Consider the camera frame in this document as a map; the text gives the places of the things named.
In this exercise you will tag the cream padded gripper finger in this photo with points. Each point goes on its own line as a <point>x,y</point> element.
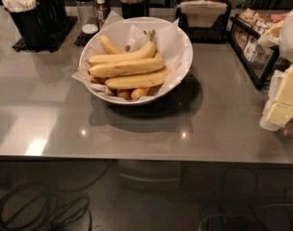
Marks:
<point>278,110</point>

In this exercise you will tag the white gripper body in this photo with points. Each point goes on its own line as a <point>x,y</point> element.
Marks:
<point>291,38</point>

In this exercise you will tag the curved banana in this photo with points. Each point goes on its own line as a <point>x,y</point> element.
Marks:
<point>146,51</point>

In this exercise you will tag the lower front yellow banana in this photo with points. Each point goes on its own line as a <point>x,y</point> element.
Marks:
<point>138,81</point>

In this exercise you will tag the yellow banana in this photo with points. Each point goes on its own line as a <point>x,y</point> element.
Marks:
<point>125,68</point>
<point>138,81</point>

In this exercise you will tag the small bottom banana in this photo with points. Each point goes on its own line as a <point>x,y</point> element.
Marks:
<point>138,93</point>

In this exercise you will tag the white bowl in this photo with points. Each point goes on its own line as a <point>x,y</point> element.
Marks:
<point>135,61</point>

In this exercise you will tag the bottom left banana piece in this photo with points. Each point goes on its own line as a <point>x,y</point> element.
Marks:
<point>125,94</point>

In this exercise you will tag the middle yellow banana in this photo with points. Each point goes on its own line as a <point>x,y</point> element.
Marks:
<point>125,68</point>

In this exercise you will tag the back left banana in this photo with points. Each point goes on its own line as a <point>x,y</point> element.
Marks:
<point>108,45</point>

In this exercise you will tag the black condiment packet rack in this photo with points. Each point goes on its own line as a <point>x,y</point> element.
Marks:
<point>259,62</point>

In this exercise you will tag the black napkin dispenser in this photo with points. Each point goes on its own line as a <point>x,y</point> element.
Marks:
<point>204,20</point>

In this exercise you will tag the black stir stick cup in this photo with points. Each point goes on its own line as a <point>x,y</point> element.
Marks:
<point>130,10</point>

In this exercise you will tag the small sauce bottle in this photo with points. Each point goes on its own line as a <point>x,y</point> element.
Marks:
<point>102,12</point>

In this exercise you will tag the small black mat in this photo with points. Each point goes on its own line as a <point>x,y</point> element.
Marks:
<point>82,39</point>

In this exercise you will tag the glass sugar shaker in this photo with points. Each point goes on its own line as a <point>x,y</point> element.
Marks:
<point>87,16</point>

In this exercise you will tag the black cutlery holder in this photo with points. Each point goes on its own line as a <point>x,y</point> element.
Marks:
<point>41,27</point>

